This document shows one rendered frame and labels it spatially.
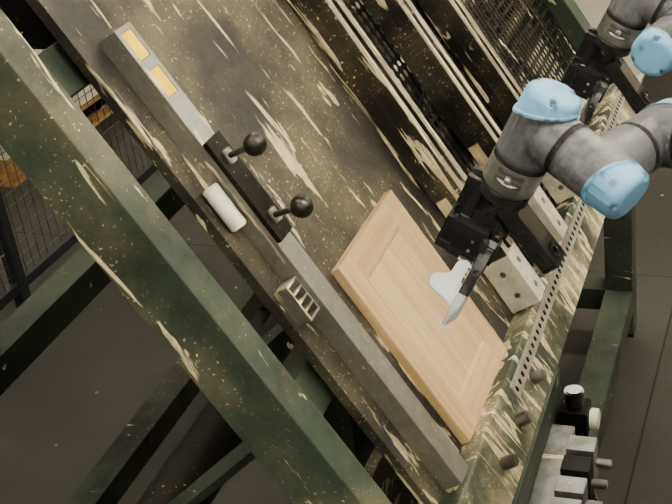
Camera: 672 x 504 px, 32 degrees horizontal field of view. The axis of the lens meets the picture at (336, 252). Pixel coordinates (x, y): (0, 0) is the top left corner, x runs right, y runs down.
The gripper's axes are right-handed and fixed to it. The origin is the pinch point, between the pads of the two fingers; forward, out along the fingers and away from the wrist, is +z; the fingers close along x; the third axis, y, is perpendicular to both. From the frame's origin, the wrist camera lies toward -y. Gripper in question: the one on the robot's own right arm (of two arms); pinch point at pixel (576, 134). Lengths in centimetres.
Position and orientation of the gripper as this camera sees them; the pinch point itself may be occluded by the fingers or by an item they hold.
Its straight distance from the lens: 228.9
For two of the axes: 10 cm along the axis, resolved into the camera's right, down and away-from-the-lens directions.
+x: -3.6, 4.8, -8.0
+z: -3.1, 7.4, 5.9
